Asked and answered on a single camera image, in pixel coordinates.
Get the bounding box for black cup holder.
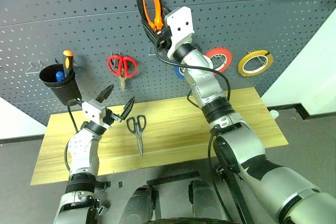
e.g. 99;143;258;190
38;63;82;106

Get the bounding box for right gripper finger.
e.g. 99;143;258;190
160;11;170;35
140;18;159;45

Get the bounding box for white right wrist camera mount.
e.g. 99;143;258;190
164;6;195;60

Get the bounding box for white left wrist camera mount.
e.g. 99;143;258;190
81;99;107;125

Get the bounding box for orange and black pliers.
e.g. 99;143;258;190
134;0;165;35

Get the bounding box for black handled scissors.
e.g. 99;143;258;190
126;114;147;158

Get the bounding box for dark grey pegboard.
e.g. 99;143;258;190
0;0;336;127

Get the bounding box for red handled scissors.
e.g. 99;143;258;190
107;55;139;92

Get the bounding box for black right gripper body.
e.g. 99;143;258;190
154;24;173;52

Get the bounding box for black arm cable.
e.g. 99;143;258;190
64;98;85;173
154;39;232;114

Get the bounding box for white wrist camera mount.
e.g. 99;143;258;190
164;6;195;60
81;99;107;125

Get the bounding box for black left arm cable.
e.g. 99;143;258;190
64;98;85;173

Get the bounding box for yellow tape roll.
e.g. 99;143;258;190
237;49;274;77

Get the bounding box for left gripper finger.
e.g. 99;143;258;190
95;84;115;103
117;96;135;123

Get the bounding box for orange and black screwdriver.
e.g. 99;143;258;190
62;49;75;80

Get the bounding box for red tape roll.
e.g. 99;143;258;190
204;47;233;74

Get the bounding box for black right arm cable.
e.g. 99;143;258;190
154;39;232;114

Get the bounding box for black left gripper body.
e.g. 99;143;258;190
101;108;124;130

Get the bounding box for blue tape roll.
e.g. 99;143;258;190
173;64;186;80

